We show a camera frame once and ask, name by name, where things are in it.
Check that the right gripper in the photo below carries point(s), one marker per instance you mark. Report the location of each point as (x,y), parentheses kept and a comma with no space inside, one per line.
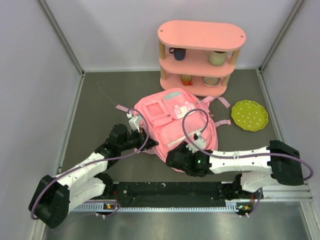
(183,146)

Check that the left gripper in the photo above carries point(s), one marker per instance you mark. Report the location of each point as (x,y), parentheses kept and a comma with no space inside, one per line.
(149,144)

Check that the pink student backpack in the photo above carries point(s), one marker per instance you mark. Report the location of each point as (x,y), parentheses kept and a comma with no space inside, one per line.
(170,114)

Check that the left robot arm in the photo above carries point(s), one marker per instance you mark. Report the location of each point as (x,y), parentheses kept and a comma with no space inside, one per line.
(56,196)

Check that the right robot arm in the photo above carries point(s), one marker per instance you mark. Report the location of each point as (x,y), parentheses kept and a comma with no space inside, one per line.
(276,163)

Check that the green polka dot plate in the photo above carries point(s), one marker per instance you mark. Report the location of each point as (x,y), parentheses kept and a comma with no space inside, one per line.
(249,115)

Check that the orange cup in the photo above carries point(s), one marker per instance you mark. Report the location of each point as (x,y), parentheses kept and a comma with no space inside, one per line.
(186,80)

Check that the patterned flower-shaped bowl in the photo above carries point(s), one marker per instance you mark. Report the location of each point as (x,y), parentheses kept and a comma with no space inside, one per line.
(211,81)

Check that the dark blue mug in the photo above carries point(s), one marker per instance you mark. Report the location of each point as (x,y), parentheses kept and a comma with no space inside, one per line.
(178,53)

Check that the pink three-tier wooden shelf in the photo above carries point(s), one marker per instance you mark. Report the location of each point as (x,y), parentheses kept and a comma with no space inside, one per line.
(197,37)

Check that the beige ceramic mug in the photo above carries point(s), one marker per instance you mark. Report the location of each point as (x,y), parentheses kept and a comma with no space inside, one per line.
(216,58)

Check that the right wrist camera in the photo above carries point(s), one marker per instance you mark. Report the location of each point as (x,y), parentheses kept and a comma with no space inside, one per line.
(199,141)

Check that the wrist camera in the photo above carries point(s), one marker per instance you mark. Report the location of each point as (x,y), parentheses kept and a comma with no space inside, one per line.
(134,121)
(199,141)

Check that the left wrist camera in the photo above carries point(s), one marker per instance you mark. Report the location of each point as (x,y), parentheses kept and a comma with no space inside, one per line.
(134,121)

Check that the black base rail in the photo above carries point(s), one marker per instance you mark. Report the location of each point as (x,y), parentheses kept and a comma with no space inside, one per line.
(178,194)

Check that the white cable duct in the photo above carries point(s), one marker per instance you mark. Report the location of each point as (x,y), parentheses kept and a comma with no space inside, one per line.
(102,207)

